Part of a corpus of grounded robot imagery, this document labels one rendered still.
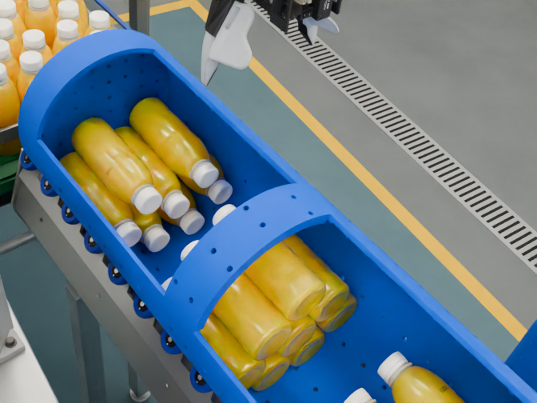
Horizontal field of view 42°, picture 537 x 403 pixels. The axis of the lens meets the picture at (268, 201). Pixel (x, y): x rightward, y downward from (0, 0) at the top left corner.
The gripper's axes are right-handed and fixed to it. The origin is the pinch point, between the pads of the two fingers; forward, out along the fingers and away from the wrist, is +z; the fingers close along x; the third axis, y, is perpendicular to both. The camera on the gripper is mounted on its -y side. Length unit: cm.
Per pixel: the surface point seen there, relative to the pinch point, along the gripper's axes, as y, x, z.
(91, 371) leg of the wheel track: -36, -7, 109
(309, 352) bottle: 14.9, 3.9, 42.8
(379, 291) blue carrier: 16.9, 13.5, 33.3
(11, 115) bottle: -52, -9, 40
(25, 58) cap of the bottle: -56, -4, 32
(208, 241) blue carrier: 4.5, -8.2, 20.3
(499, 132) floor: -53, 200, 138
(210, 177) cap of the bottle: -12.9, 5.7, 31.0
